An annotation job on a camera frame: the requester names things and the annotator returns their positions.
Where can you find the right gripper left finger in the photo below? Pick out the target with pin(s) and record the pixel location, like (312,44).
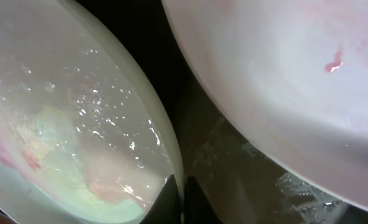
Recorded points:
(167,207)

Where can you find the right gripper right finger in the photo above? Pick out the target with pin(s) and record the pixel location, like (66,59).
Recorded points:
(197,209)

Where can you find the white plate with green tint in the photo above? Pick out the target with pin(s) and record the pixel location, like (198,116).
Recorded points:
(84,137)

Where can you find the pinkish white plate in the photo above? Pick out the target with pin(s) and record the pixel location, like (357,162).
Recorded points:
(291,76)

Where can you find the large brown serving tray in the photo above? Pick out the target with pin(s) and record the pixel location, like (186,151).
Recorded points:
(241,183)

